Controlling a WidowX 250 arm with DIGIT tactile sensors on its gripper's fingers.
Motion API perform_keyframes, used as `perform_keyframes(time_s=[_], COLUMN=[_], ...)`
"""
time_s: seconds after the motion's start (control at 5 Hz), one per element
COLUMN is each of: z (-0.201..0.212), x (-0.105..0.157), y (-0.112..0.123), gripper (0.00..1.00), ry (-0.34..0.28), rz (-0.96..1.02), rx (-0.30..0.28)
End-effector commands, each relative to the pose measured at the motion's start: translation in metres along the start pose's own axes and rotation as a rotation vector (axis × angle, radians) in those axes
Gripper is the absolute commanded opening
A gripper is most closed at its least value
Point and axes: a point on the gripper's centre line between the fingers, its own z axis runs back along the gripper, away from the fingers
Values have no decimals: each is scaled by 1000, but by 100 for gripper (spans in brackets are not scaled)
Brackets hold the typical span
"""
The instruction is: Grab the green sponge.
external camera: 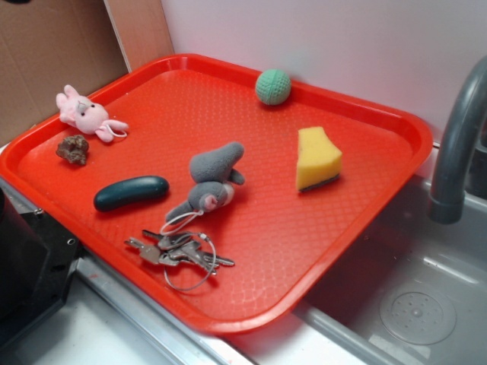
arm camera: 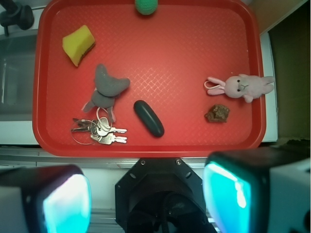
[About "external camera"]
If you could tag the grey sink faucet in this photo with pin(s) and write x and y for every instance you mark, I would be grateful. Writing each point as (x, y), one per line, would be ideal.
(461, 162)

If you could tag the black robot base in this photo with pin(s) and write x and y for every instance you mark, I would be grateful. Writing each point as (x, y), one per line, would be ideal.
(38, 258)

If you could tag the brown rock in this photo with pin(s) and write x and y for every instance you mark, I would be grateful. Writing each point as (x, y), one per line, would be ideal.
(74, 149)

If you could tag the green textured ball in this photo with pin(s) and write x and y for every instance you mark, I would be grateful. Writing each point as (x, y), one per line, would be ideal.
(273, 87)

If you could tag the grey plastic sink basin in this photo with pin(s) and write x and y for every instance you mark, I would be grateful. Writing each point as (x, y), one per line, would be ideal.
(407, 291)

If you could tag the pink plush bunny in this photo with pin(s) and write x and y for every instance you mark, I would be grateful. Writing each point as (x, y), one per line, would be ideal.
(87, 116)

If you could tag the red plastic tray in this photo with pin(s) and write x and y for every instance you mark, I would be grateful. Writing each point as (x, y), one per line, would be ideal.
(281, 240)

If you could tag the yellow sponge with green pad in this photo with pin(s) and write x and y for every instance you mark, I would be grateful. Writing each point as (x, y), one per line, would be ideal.
(319, 160)

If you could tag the brown cardboard box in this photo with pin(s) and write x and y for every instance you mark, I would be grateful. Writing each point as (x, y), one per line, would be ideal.
(47, 44)

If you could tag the dark green toy cucumber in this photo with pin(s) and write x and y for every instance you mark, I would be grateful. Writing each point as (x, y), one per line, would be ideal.
(129, 191)

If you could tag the silver keys on ring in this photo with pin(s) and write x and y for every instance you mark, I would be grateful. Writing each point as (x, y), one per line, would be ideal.
(186, 248)

